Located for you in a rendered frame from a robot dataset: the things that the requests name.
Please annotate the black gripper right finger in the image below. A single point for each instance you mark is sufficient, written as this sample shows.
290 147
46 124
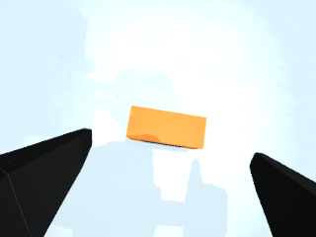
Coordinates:
287 197

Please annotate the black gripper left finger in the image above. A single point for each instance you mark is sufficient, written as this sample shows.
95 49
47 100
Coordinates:
35 180

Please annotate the orange block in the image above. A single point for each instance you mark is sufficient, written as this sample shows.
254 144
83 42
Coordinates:
165 128

